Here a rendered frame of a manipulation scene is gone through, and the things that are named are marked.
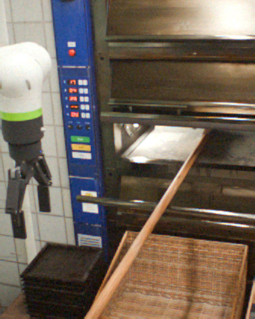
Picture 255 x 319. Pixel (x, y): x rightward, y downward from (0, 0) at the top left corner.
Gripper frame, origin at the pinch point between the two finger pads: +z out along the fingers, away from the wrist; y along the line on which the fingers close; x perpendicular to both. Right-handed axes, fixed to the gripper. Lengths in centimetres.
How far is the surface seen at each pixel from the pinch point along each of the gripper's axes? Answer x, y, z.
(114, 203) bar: -3, -70, 29
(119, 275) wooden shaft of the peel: 14.6, -19.0, 25.2
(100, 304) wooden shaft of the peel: 13.7, -5.3, 25.3
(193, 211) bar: 27, -68, 28
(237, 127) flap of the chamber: 39, -90, 3
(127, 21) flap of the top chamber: -7, -107, -33
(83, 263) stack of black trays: -25, -86, 68
